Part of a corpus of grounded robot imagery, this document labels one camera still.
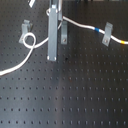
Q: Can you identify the grey cable clip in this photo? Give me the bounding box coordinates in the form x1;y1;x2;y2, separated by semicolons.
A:
19;20;33;43
102;22;113;47
61;21;68;45

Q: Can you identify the left grey cable clip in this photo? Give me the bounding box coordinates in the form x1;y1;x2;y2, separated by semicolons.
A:
19;20;33;43

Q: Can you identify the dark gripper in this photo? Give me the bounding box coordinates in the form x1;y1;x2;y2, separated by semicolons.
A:
47;0;63;61

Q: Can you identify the white cable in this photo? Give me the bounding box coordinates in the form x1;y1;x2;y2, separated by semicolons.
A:
0;8;128;76

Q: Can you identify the white tag at top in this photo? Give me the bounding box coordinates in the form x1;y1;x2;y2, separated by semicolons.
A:
29;0;36;8

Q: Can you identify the middle grey cable clip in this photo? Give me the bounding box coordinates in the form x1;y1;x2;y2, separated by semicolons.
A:
61;21;68;45

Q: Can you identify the right grey cable clip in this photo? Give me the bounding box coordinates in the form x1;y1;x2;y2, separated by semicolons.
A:
102;22;113;47

